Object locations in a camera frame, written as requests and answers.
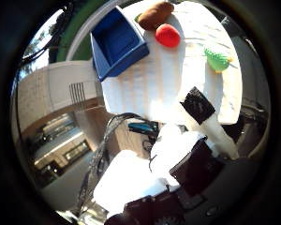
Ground red round toy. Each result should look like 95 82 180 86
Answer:
155 23 182 49

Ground blue plastic container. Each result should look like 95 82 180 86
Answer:
90 5 150 83

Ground white tablecloth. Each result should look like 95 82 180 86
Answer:
101 0 244 126

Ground green spiky toy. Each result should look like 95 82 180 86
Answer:
203 47 233 74

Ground brown potato toy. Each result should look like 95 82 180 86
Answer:
137 0 175 31

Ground grey braided cable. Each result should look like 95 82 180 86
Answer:
77 112 148 218

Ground teal cable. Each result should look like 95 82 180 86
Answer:
127 121 160 136

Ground black hanging cables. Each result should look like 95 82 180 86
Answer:
21 2 75 65

